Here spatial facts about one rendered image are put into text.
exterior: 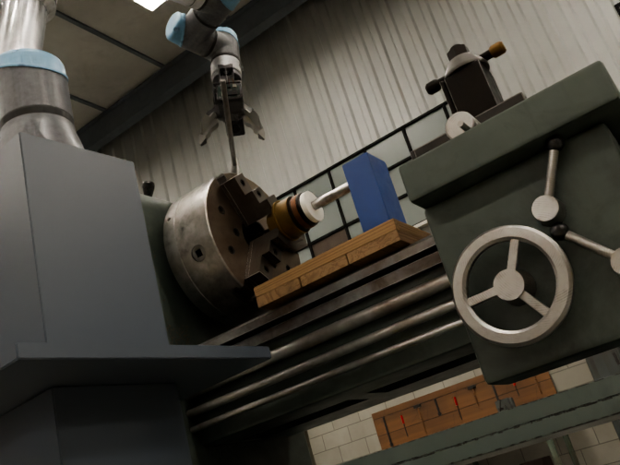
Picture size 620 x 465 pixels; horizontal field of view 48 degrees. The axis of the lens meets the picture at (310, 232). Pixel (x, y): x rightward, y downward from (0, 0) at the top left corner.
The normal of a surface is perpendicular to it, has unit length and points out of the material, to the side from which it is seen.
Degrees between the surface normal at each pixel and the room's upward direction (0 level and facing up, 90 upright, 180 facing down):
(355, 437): 90
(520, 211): 90
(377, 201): 90
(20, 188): 90
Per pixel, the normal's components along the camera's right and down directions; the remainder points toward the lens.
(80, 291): 0.74, -0.43
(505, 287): -0.55, -0.18
